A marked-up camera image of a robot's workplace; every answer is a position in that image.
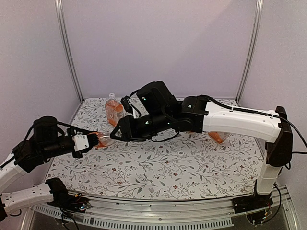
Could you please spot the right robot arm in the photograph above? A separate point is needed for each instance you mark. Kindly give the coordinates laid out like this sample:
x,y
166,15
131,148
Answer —
x,y
204,114

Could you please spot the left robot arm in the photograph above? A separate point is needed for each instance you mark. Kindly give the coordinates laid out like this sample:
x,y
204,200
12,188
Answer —
x,y
45,139

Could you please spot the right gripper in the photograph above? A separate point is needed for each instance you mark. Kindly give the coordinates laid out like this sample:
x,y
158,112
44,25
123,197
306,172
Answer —
x,y
128,133

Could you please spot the left aluminium frame post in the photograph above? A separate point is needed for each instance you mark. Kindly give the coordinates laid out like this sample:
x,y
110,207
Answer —
x,y
67,48

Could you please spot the right aluminium frame post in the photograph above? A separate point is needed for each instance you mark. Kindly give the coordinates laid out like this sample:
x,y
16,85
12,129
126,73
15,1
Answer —
x,y
251,49

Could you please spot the front aluminium rail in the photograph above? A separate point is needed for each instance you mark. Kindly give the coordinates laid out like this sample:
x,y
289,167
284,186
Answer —
x,y
120,214

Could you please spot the floral patterned table mat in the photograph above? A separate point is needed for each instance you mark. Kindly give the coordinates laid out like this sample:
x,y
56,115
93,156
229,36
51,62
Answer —
x,y
187,166

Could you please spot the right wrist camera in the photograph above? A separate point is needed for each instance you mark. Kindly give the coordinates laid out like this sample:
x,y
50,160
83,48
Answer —
x,y
129,107

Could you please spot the aluminium frame post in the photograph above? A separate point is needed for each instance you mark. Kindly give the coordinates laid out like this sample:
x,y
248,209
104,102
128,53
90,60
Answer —
x,y
251,49
67,48

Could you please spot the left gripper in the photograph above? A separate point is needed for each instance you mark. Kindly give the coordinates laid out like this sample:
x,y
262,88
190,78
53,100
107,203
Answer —
x,y
80,132

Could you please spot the large orange juice bottle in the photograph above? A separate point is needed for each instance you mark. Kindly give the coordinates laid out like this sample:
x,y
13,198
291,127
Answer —
x,y
218,137

